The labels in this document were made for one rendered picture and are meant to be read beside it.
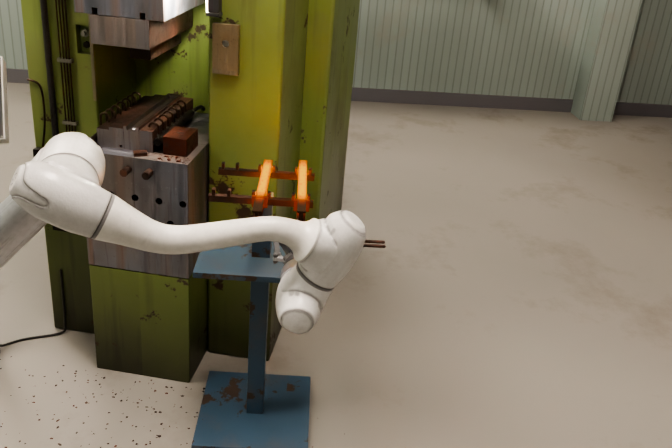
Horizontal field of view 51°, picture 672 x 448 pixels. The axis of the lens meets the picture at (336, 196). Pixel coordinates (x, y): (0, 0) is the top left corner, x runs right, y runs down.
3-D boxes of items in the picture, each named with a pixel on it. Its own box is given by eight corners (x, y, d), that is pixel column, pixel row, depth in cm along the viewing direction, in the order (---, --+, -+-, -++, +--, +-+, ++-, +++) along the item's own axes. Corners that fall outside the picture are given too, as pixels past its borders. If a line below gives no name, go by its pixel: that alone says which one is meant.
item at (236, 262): (320, 285, 220) (321, 280, 219) (192, 277, 218) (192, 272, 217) (321, 240, 247) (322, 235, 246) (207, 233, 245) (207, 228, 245)
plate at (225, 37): (237, 76, 238) (238, 25, 231) (211, 73, 239) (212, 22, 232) (239, 74, 239) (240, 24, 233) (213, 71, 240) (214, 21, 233)
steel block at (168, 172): (188, 279, 252) (187, 164, 234) (88, 264, 256) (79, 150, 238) (232, 213, 303) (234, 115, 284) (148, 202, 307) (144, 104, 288)
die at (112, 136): (152, 153, 241) (152, 129, 237) (97, 145, 243) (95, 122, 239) (193, 117, 279) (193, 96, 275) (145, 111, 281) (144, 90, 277)
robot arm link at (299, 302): (306, 311, 169) (336, 270, 165) (306, 350, 155) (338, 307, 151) (268, 291, 167) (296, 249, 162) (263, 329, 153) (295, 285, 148)
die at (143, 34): (149, 50, 226) (148, 20, 222) (90, 43, 228) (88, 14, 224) (192, 27, 264) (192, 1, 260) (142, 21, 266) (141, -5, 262)
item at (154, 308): (189, 383, 271) (188, 279, 252) (96, 368, 275) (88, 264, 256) (230, 305, 322) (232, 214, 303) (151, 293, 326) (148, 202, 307)
